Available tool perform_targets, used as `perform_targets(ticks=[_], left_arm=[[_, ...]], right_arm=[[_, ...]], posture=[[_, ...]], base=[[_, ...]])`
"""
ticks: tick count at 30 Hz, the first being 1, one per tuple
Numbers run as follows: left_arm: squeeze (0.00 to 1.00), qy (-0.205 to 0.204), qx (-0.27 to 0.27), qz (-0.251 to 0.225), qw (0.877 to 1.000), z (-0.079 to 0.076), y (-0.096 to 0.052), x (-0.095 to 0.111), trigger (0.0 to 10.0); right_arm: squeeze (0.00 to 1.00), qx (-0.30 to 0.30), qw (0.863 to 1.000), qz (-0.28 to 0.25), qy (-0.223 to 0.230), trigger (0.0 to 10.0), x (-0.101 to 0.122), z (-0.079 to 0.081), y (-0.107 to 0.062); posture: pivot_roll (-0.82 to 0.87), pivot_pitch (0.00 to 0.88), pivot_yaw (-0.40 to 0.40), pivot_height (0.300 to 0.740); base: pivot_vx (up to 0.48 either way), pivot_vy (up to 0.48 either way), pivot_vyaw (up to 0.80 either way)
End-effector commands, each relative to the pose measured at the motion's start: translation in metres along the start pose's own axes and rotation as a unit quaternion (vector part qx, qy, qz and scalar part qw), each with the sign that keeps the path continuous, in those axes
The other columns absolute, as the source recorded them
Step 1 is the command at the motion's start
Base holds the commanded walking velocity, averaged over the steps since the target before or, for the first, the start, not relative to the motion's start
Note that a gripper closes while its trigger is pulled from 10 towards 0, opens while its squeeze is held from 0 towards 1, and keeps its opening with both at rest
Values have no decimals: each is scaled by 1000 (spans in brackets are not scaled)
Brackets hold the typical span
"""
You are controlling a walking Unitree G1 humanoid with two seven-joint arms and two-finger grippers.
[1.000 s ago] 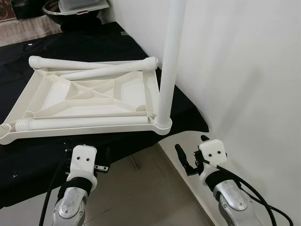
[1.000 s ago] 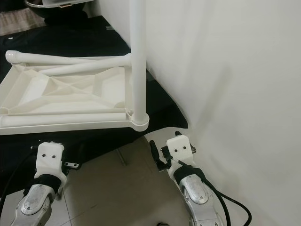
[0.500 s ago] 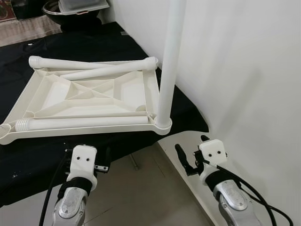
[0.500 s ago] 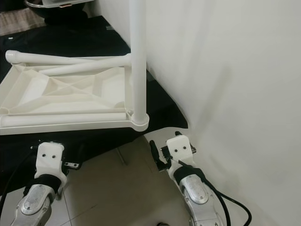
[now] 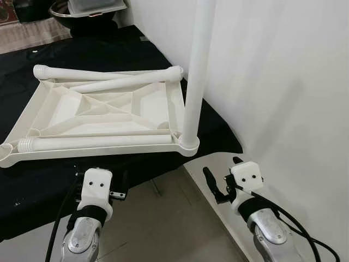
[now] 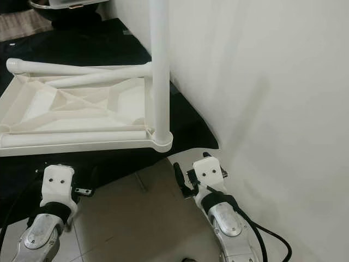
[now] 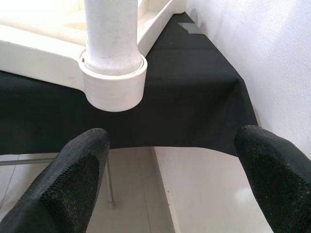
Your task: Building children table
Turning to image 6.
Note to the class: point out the white plastic children table top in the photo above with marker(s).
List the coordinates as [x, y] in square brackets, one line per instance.
[87, 101]

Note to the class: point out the translucent plastic storage container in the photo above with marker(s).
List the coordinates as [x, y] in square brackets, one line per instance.
[82, 3]

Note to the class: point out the black table cloth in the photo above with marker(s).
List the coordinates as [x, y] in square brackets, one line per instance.
[22, 185]

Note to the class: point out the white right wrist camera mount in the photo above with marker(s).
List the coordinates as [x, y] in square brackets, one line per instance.
[210, 169]

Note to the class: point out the grey metal table leg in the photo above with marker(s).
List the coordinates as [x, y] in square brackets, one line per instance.
[140, 181]

